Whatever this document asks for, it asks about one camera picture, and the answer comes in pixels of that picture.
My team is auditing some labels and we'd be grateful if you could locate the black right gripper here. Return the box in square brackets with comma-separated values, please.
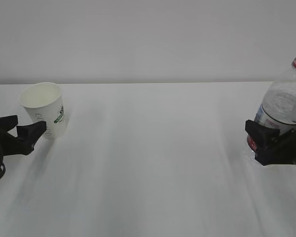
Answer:
[245, 120, 296, 166]

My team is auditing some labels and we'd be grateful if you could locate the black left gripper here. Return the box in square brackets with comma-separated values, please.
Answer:
[0, 115, 47, 156]

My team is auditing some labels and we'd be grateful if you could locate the clear water bottle red label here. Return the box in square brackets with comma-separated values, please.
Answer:
[246, 51, 296, 153]

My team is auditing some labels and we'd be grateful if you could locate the white paper cup green logo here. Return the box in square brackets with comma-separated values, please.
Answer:
[19, 82, 67, 139]

